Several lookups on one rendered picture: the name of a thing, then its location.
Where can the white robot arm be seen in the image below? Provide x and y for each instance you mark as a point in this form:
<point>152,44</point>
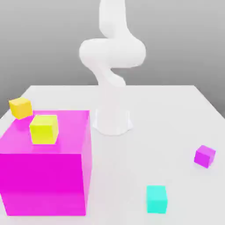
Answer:
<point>112,52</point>

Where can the small lime-yellow cube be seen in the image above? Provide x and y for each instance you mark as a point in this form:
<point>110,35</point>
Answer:
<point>43,131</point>

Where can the small cyan cube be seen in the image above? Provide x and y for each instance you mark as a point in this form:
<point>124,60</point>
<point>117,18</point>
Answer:
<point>156,199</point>

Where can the large magenta box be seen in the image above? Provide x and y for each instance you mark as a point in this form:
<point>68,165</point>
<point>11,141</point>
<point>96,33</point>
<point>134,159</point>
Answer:
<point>40,182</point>

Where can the small orange-yellow cube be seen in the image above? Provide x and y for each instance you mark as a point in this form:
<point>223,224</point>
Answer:
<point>20,108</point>

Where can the small purple cube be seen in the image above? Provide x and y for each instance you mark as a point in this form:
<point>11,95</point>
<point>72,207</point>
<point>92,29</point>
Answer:
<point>203,156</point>

